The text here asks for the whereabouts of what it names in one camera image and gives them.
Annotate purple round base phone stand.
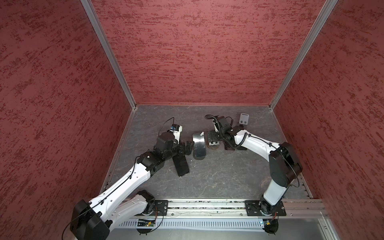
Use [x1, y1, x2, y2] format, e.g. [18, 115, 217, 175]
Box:
[239, 113, 250, 126]

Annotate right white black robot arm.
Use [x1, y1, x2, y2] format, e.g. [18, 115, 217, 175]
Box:
[205, 115, 303, 216]

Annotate left aluminium corner post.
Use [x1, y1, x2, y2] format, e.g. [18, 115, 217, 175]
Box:
[81, 0, 137, 111]

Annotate aluminium corner post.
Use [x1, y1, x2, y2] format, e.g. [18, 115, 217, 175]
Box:
[81, 0, 137, 111]
[269, 0, 338, 112]

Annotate dark round centre stand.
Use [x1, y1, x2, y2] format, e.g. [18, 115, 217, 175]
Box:
[193, 150, 207, 161]

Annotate right aluminium corner post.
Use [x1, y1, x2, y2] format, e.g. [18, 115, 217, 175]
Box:
[269, 0, 338, 112]

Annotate white slotted cable duct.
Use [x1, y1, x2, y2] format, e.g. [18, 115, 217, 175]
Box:
[118, 218, 265, 231]

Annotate maroon edged reflective phone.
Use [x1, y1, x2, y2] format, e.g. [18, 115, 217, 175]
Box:
[224, 142, 247, 151]

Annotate black phone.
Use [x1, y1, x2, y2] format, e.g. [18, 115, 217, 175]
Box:
[173, 154, 190, 177]

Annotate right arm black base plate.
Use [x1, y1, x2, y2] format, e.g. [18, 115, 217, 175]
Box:
[245, 200, 287, 217]

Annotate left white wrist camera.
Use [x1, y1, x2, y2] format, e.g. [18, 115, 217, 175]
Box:
[169, 124, 183, 144]

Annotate aluminium front rail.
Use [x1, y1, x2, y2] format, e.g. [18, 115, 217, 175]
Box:
[85, 197, 329, 219]

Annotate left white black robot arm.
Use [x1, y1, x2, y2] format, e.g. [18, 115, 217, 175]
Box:
[65, 141, 194, 240]

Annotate reflective phone on centre stand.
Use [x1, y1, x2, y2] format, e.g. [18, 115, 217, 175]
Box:
[193, 132, 206, 151]

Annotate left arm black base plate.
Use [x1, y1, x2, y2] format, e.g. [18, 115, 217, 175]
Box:
[140, 200, 169, 217]

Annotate wooden round base phone stand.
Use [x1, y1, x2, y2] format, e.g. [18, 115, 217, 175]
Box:
[206, 130, 220, 150]

